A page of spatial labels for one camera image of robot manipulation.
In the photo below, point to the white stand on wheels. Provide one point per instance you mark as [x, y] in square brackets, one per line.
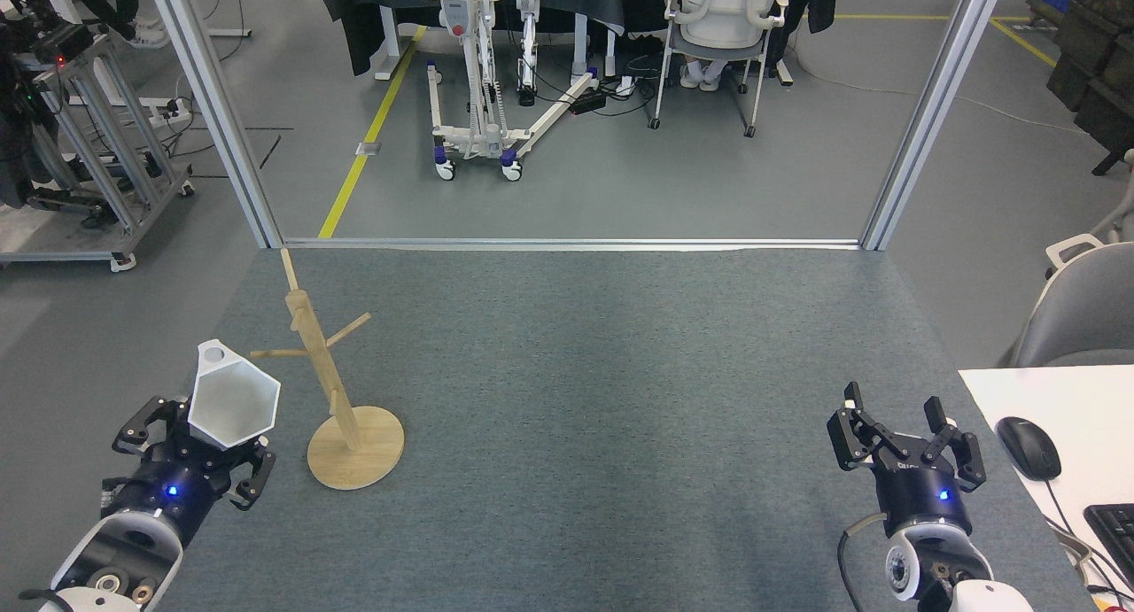
[469, 81]

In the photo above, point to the aluminium frame cart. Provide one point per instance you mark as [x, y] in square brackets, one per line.
[97, 151]

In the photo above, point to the white desk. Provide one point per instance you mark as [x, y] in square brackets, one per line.
[1081, 408]

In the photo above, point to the black hanging jacket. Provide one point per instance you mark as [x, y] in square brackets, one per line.
[817, 1]

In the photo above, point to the small metal floor plate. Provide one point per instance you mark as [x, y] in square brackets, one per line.
[368, 149]

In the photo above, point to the silver table edge rail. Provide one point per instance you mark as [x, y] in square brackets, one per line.
[567, 243]

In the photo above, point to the grey chair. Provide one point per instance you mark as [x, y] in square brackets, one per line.
[1090, 315]

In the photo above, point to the white office chair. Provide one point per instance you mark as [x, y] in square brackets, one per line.
[722, 14]

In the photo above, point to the person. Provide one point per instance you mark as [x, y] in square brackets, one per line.
[149, 36]
[689, 76]

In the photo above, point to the silver aluminium post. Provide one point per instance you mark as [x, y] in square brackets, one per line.
[930, 116]
[221, 116]

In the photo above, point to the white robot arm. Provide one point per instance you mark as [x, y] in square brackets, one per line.
[89, 559]
[939, 559]

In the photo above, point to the black computer mouse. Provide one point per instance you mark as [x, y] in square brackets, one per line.
[1028, 448]

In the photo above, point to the dark stacked crates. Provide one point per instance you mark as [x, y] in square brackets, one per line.
[1099, 63]

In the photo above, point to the black keyboard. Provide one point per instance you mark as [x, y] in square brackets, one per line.
[1114, 541]

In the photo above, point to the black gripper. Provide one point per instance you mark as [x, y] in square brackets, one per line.
[173, 488]
[921, 492]

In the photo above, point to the white power strip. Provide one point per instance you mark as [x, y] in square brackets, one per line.
[173, 110]

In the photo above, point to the wooden cup rack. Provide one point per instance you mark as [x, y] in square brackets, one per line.
[354, 457]

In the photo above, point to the black power strip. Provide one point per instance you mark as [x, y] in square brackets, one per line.
[587, 103]

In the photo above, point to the white faceted cup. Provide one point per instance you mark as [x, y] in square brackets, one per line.
[235, 399]

